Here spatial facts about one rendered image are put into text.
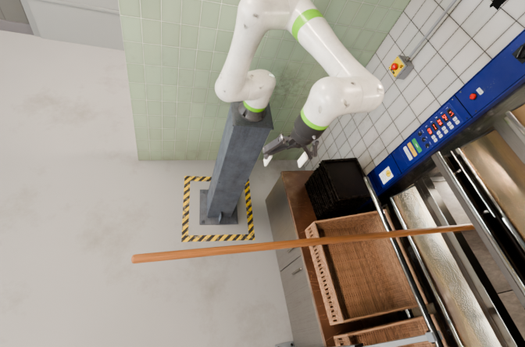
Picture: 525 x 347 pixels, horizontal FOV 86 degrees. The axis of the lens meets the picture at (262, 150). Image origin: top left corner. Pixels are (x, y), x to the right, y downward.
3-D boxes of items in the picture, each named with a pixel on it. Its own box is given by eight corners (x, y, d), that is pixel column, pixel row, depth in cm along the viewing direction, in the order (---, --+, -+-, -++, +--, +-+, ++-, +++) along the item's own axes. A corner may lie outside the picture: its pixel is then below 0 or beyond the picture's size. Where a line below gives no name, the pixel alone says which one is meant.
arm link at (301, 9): (269, 19, 108) (279, -14, 98) (297, 19, 113) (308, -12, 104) (291, 48, 99) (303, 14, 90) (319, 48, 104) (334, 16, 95)
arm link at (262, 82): (233, 96, 146) (241, 66, 131) (261, 93, 153) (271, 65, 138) (243, 115, 140) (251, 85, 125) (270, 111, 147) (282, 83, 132)
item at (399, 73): (396, 69, 178) (407, 55, 171) (403, 80, 173) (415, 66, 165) (387, 68, 176) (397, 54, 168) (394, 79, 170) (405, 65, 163)
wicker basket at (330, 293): (363, 223, 204) (387, 207, 183) (398, 312, 173) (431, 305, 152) (302, 229, 188) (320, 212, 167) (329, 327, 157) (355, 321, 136)
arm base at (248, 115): (236, 85, 160) (237, 77, 155) (261, 89, 164) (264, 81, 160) (239, 120, 145) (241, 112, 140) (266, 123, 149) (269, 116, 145)
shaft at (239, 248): (131, 265, 97) (130, 262, 95) (131, 255, 99) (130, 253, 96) (485, 229, 150) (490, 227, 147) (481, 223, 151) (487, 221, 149)
